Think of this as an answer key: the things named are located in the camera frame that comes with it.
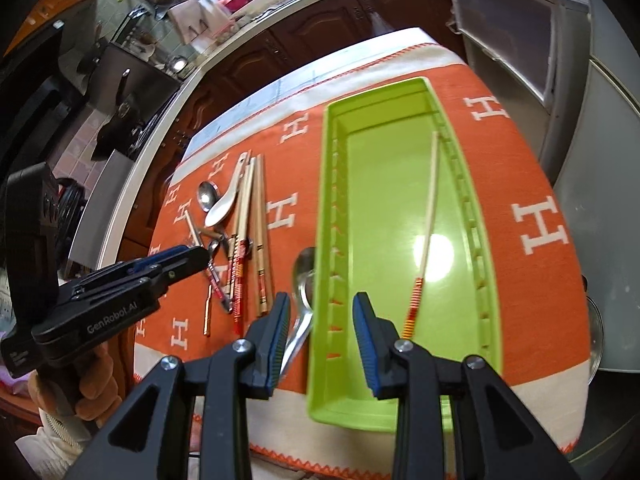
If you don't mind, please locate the small spoon gold handle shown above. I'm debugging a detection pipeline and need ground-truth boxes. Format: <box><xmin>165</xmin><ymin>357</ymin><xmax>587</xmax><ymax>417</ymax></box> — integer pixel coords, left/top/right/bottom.
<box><xmin>202</xmin><ymin>238</ymin><xmax>222</xmax><ymax>338</ymax></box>

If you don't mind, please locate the large steel soup spoon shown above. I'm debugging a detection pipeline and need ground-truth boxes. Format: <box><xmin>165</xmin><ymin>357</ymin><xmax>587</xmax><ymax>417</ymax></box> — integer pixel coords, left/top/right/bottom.
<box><xmin>280</xmin><ymin>247</ymin><xmax>316</xmax><ymax>377</ymax></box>

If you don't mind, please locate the cream chopstick red striped end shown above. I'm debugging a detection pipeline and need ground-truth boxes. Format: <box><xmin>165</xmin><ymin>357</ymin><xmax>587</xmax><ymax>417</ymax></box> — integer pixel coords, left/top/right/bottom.
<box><xmin>183</xmin><ymin>209</ymin><xmax>232</xmax><ymax>313</ymax></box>

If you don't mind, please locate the white sleeve forearm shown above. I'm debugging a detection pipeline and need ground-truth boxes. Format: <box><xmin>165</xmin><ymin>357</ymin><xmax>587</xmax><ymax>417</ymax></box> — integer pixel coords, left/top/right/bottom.
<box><xmin>15</xmin><ymin>410</ymin><xmax>82</xmax><ymax>479</ymax></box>

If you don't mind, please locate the steel spoon round bowl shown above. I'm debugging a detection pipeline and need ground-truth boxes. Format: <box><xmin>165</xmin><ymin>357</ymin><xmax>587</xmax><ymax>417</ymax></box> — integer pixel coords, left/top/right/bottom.
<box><xmin>196</xmin><ymin>181</ymin><xmax>220</xmax><ymax>212</ymax></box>

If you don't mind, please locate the orange blanket with H pattern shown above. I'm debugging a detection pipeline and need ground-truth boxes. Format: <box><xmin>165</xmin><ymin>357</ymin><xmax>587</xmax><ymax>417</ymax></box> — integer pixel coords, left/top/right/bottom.
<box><xmin>151</xmin><ymin>28</ymin><xmax>589</xmax><ymax>479</ymax></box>

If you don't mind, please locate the green plastic utensil tray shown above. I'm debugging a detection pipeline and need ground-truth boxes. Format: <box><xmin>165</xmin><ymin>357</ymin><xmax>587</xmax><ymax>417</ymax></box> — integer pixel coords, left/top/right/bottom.
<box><xmin>307</xmin><ymin>76</ymin><xmax>503</xmax><ymax>432</ymax></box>

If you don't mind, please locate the white ceramic soup spoon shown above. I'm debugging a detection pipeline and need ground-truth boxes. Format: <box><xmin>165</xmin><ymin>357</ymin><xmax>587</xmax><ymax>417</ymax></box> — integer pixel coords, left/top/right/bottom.
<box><xmin>204</xmin><ymin>152</ymin><xmax>250</xmax><ymax>228</ymax></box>

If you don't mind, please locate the left hand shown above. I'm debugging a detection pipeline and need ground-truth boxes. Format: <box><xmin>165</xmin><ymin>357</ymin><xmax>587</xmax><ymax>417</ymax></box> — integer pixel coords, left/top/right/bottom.
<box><xmin>28</xmin><ymin>344</ymin><xmax>122</xmax><ymax>428</ymax></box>

